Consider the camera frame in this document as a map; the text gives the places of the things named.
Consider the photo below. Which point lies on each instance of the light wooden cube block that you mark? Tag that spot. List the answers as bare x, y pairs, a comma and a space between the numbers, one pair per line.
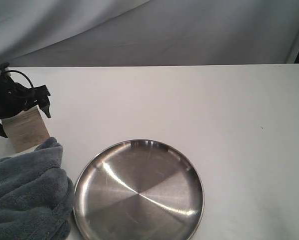
25, 130

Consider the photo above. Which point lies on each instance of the round stainless steel plate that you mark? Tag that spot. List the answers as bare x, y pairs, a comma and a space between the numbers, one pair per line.
139, 189

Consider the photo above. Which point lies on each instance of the white backdrop cloth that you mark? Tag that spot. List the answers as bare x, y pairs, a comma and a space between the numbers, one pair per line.
107, 33

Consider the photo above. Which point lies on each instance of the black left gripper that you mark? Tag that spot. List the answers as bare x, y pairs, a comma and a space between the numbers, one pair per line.
16, 98

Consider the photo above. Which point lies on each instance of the grey-blue fleece towel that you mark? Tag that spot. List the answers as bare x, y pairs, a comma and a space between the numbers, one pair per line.
36, 195

